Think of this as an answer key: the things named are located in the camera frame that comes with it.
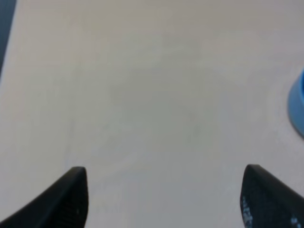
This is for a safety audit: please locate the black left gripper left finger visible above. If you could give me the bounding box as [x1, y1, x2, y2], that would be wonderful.
[0, 167, 89, 228]

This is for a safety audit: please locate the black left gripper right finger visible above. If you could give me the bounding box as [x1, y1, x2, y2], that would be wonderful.
[240, 164, 304, 228]

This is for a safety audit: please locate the blue round bowl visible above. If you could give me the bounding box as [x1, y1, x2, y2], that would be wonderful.
[287, 71, 304, 138]

